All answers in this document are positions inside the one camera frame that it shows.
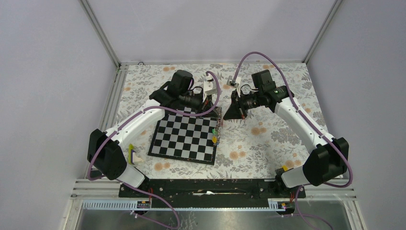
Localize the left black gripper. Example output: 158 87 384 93
180 91 219 119

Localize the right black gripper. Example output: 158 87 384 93
223 89 263 120

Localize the key organiser with rings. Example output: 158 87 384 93
212 113 223 146

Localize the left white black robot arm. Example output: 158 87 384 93
87 70 221 197

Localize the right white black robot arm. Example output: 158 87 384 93
223 70 353 197

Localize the floral patterned table mat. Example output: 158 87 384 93
115 63 327 179

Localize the black white chessboard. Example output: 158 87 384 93
147 114 217 165

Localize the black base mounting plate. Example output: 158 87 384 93
118 179 306 208

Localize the small white yellow block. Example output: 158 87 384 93
128 144 143 165

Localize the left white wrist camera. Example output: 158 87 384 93
203 77 219 96

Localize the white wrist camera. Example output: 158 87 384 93
226 76 241 91
203 77 219 96

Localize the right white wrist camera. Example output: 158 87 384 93
226 76 241 91

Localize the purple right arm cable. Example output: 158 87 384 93
233 51 353 230

